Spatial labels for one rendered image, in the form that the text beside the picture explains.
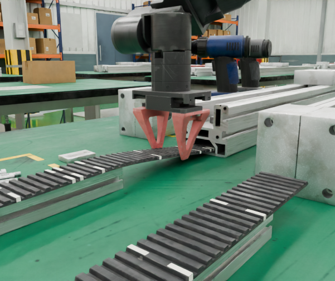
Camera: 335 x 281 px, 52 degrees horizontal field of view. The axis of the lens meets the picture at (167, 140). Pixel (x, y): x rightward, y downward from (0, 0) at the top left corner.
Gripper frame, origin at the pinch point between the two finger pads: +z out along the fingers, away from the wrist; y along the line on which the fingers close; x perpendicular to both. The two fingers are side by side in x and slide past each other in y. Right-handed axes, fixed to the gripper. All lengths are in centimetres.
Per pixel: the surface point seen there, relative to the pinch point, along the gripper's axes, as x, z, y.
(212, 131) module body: -8.1, -2.0, -2.3
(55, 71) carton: -98, -7, 178
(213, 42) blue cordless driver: -41.7, -18.2, 18.8
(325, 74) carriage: -65, -10, -4
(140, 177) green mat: 7.4, 2.0, -0.6
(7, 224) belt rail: 26.2, 1.4, -1.8
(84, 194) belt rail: 17.6, 1.0, -1.9
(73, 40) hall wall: -695, -85, 971
